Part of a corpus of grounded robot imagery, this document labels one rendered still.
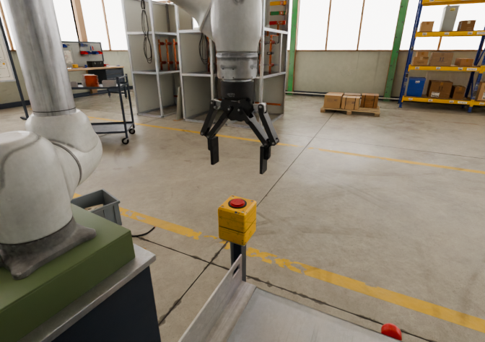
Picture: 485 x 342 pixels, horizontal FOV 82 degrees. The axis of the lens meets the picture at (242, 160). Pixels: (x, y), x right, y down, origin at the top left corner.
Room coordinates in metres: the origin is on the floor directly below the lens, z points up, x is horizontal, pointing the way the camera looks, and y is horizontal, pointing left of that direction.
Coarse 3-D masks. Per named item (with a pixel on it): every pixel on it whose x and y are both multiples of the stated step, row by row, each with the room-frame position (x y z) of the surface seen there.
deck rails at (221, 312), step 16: (240, 256) 0.43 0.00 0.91; (240, 272) 0.43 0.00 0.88; (224, 288) 0.37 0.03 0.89; (240, 288) 0.41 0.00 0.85; (208, 304) 0.32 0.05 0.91; (224, 304) 0.37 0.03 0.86; (240, 304) 0.38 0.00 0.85; (208, 320) 0.32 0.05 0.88; (224, 320) 0.34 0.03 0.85; (192, 336) 0.28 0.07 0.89; (208, 336) 0.32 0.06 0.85; (224, 336) 0.32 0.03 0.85
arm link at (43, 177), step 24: (0, 144) 0.53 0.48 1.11; (24, 144) 0.55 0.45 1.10; (48, 144) 0.60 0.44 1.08; (0, 168) 0.51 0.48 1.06; (24, 168) 0.52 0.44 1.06; (48, 168) 0.56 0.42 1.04; (72, 168) 0.64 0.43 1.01; (0, 192) 0.49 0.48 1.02; (24, 192) 0.51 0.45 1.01; (48, 192) 0.54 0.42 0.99; (72, 192) 0.62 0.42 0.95; (0, 216) 0.49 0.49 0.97; (24, 216) 0.50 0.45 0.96; (48, 216) 0.53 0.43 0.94; (0, 240) 0.49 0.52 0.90; (24, 240) 0.49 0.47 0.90
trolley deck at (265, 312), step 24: (264, 312) 0.36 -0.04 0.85; (288, 312) 0.36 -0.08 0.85; (312, 312) 0.36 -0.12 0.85; (240, 336) 0.32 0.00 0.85; (264, 336) 0.32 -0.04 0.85; (288, 336) 0.32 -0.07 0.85; (312, 336) 0.32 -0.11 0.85; (336, 336) 0.32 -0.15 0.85; (360, 336) 0.32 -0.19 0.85; (384, 336) 0.32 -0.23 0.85
